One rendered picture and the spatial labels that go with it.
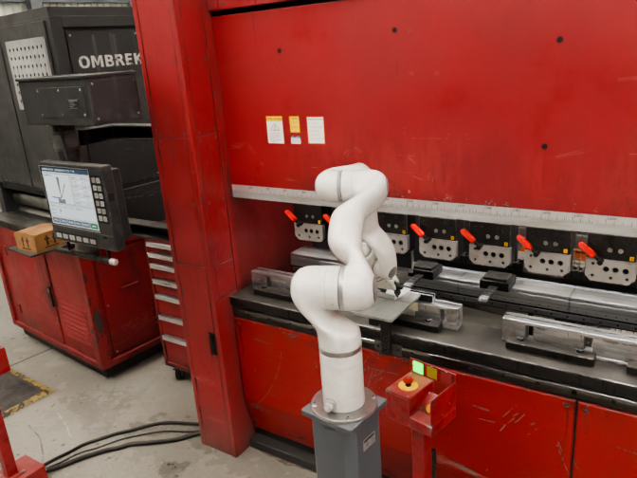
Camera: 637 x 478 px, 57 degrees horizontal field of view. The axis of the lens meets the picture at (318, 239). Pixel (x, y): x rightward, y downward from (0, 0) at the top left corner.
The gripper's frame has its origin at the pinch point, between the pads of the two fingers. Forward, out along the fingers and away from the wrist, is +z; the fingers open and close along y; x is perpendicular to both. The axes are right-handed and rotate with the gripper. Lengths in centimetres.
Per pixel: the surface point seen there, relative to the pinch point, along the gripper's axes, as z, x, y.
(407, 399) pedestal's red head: -2.2, 41.1, -22.0
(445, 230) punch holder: -17.4, -20.6, -21.5
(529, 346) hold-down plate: 9, 8, -55
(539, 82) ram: -58, -55, -54
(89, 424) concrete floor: 55, 93, 181
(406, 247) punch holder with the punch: -11.3, -14.9, -5.4
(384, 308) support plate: -5.6, 10.3, -2.9
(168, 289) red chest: 40, 8, 160
